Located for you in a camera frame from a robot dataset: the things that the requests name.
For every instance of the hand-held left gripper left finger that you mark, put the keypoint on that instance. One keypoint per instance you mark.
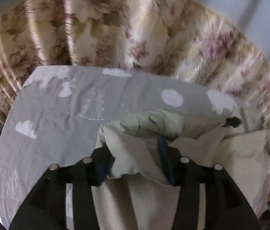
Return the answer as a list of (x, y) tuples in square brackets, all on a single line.
[(101, 170)]

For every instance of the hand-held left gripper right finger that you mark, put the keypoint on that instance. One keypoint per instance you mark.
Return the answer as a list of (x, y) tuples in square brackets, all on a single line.
[(165, 158)]

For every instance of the pale green zip jacket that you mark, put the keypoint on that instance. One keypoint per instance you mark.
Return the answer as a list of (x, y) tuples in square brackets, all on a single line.
[(137, 203)]

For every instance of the grey printed bed sheet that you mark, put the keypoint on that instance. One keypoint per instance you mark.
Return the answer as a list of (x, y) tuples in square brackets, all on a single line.
[(53, 124)]

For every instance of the blue floral hem curtain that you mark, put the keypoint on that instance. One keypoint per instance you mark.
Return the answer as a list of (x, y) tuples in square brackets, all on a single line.
[(17, 40), (161, 28)]

